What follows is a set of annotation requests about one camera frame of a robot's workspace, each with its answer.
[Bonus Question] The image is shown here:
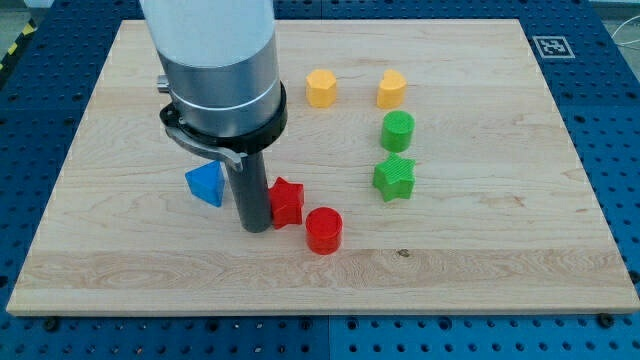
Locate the yellow black hazard tape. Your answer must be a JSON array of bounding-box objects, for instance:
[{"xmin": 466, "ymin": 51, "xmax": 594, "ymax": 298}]
[{"xmin": 1, "ymin": 18, "xmax": 38, "ymax": 77}]

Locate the green cylinder block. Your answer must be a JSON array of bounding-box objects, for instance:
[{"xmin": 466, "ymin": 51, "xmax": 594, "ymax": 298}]
[{"xmin": 380, "ymin": 110, "xmax": 415, "ymax": 153}]

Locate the yellow heart block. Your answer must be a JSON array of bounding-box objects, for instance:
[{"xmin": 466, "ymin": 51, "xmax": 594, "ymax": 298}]
[{"xmin": 376, "ymin": 69, "xmax": 407, "ymax": 109}]

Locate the blue triangle block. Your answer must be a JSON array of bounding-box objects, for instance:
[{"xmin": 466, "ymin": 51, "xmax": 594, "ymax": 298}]
[{"xmin": 185, "ymin": 161, "xmax": 225, "ymax": 207}]

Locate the yellow hexagon block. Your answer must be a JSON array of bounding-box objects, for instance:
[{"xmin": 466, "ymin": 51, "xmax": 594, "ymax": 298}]
[{"xmin": 306, "ymin": 69, "xmax": 337, "ymax": 108}]

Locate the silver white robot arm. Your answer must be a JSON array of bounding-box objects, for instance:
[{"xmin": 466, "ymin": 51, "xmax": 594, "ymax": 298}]
[{"xmin": 140, "ymin": 0, "xmax": 288, "ymax": 233}]

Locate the red cylinder block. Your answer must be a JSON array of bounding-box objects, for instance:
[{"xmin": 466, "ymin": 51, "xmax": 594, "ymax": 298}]
[{"xmin": 305, "ymin": 207, "xmax": 343, "ymax": 255}]

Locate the light wooden board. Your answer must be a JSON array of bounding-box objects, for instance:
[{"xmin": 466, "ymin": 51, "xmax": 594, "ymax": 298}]
[{"xmin": 7, "ymin": 20, "xmax": 639, "ymax": 317}]

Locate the black clamp ring mount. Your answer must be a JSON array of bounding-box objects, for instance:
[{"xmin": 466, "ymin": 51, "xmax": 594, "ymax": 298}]
[{"xmin": 159, "ymin": 83, "xmax": 288, "ymax": 172}]

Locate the white cable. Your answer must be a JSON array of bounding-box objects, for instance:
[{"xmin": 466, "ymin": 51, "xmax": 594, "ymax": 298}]
[{"xmin": 609, "ymin": 14, "xmax": 640, "ymax": 51}]

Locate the red star block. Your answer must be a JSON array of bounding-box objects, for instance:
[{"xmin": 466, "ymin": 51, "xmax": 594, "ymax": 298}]
[{"xmin": 269, "ymin": 177, "xmax": 304, "ymax": 229}]

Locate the white fiducial marker tag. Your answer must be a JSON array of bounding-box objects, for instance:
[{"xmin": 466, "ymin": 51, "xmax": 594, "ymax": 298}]
[{"xmin": 532, "ymin": 35, "xmax": 575, "ymax": 59}]

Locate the green star block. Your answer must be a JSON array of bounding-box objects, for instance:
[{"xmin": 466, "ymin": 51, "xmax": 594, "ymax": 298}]
[{"xmin": 372, "ymin": 153, "xmax": 416, "ymax": 202}]

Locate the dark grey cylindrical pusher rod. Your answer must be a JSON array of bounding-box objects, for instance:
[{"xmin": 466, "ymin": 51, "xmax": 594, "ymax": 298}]
[{"xmin": 226, "ymin": 152, "xmax": 272, "ymax": 233}]

